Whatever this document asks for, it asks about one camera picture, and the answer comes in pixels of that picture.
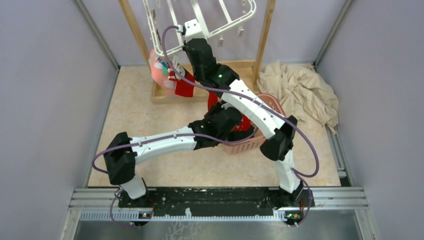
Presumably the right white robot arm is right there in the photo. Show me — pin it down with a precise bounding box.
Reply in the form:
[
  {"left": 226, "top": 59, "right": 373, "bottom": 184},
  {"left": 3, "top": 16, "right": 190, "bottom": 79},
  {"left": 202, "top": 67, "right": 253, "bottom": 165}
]
[{"left": 182, "top": 38, "right": 302, "bottom": 195}]

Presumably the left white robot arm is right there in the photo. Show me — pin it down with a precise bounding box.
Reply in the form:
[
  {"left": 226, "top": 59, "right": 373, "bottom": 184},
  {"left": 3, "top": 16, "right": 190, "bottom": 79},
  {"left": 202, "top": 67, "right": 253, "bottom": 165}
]
[{"left": 103, "top": 103, "right": 242, "bottom": 200}]

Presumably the red plain sock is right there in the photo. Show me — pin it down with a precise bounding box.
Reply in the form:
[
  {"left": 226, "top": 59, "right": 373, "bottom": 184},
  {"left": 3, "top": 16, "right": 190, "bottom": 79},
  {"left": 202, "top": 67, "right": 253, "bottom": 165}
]
[{"left": 207, "top": 92, "right": 221, "bottom": 111}]

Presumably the red snowman face sock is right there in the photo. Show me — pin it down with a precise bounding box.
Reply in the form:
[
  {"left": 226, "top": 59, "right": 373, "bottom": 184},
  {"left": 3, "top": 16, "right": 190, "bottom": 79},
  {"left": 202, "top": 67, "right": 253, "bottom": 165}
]
[{"left": 167, "top": 64, "right": 195, "bottom": 98}]

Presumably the red patterned sock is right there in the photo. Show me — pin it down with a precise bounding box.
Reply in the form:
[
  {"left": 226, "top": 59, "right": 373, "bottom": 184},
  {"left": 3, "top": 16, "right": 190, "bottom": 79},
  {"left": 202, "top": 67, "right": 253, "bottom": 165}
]
[{"left": 232, "top": 114, "right": 252, "bottom": 132}]

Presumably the beige crumpled cloth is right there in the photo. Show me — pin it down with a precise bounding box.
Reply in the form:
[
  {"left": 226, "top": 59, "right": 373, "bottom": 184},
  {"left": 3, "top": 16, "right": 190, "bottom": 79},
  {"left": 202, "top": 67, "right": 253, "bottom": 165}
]
[{"left": 257, "top": 60, "right": 339, "bottom": 134}]

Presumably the pink plastic laundry basket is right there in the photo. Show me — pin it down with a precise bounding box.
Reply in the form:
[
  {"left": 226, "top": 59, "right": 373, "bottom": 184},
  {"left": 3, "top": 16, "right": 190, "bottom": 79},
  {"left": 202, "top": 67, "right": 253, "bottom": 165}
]
[{"left": 223, "top": 93, "right": 286, "bottom": 154}]

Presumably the wooden drying rack frame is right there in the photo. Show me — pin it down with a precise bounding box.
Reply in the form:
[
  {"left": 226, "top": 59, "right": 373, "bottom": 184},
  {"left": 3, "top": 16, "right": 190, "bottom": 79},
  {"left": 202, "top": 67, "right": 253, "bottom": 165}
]
[{"left": 117, "top": 0, "right": 276, "bottom": 105}]

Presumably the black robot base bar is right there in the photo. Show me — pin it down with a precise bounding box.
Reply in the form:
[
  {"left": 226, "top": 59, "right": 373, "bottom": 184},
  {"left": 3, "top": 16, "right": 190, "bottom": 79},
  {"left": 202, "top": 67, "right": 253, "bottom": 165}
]
[{"left": 79, "top": 185, "right": 316, "bottom": 228}]

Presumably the pink sock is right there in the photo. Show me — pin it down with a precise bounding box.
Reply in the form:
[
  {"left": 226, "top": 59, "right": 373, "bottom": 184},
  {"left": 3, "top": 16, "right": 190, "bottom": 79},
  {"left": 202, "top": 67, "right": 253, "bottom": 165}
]
[{"left": 148, "top": 49, "right": 176, "bottom": 96}]

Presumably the white plastic clip hanger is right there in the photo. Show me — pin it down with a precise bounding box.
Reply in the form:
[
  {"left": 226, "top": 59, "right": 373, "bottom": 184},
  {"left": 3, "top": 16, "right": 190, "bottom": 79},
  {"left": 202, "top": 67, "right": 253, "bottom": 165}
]
[{"left": 142, "top": 0, "right": 257, "bottom": 57}]

